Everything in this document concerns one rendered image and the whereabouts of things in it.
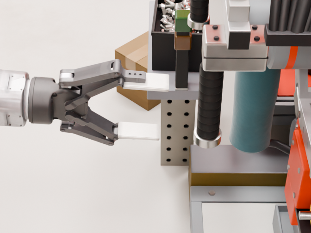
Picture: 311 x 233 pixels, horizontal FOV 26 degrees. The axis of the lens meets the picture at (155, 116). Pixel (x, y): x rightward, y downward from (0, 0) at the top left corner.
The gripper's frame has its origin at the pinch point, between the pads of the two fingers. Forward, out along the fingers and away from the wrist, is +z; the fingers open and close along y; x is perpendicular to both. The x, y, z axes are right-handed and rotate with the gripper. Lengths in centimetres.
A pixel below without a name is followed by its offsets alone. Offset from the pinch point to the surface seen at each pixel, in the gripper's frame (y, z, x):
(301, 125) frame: -19.1, 30.6, 12.3
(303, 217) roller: -23.0, 30.0, -5.9
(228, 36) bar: 21.0, 7.5, -2.6
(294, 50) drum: 7.5, 21.4, 8.0
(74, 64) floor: -108, -21, 97
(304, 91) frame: -17.4, 31.5, 19.6
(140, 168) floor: -92, 4, 43
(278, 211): -64, 38, 17
